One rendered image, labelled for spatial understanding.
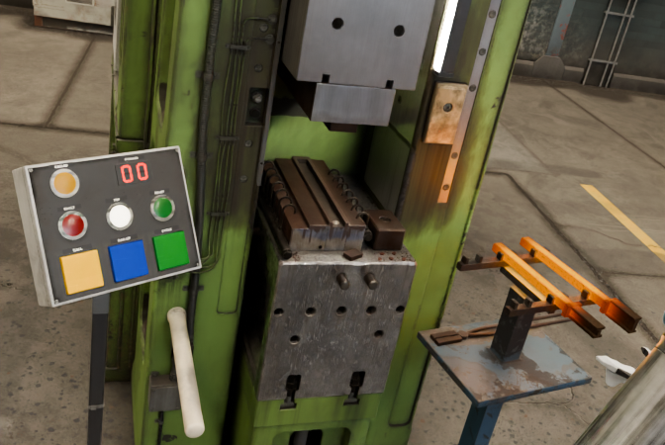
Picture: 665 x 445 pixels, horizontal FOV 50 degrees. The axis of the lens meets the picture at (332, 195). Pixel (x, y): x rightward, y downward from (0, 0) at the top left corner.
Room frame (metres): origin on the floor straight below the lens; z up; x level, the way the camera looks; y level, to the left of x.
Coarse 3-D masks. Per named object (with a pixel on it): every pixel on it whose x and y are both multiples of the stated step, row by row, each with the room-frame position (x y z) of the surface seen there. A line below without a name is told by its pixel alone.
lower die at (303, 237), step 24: (264, 168) 1.93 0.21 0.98; (288, 168) 1.95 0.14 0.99; (288, 192) 1.80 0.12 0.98; (312, 192) 1.79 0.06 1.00; (336, 192) 1.84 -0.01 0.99; (288, 216) 1.66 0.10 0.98; (312, 216) 1.67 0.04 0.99; (288, 240) 1.61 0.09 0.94; (312, 240) 1.62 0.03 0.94; (336, 240) 1.64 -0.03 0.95; (360, 240) 1.67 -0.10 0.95
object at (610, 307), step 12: (528, 240) 1.86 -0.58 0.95; (540, 252) 1.80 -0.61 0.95; (552, 264) 1.76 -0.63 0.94; (564, 264) 1.76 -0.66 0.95; (564, 276) 1.71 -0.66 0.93; (576, 276) 1.70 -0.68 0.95; (576, 288) 1.67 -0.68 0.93; (588, 288) 1.65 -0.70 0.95; (600, 300) 1.61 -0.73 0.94; (612, 300) 1.60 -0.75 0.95; (612, 312) 1.58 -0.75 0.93; (624, 312) 1.54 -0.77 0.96; (624, 324) 1.54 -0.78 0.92; (636, 324) 1.52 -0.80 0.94
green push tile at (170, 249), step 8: (176, 232) 1.36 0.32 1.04; (152, 240) 1.32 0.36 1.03; (160, 240) 1.32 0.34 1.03; (168, 240) 1.34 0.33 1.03; (176, 240) 1.35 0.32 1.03; (184, 240) 1.36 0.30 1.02; (160, 248) 1.32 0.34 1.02; (168, 248) 1.33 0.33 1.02; (176, 248) 1.34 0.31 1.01; (184, 248) 1.35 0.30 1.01; (160, 256) 1.31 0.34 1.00; (168, 256) 1.32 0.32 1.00; (176, 256) 1.33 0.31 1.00; (184, 256) 1.34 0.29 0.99; (160, 264) 1.30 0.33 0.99; (168, 264) 1.31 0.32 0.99; (176, 264) 1.32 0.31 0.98; (184, 264) 1.34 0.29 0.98
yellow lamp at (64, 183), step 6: (60, 174) 1.26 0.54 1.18; (66, 174) 1.26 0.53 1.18; (54, 180) 1.24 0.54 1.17; (60, 180) 1.25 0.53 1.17; (66, 180) 1.26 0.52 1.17; (72, 180) 1.27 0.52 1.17; (54, 186) 1.24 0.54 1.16; (60, 186) 1.24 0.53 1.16; (66, 186) 1.25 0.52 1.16; (72, 186) 1.26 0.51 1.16; (60, 192) 1.24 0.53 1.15; (66, 192) 1.25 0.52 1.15
